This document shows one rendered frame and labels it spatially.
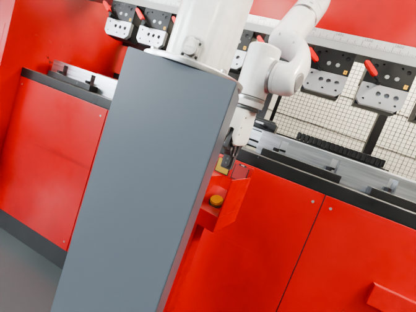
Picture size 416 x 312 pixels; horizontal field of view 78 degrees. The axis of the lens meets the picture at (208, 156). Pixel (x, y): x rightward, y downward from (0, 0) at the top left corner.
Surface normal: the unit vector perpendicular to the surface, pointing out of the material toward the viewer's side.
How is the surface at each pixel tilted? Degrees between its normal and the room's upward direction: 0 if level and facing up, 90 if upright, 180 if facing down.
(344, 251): 90
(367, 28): 90
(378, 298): 90
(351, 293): 90
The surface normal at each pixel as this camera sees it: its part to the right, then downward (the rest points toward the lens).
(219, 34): 0.40, 0.26
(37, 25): 0.89, 0.36
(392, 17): -0.33, 0.02
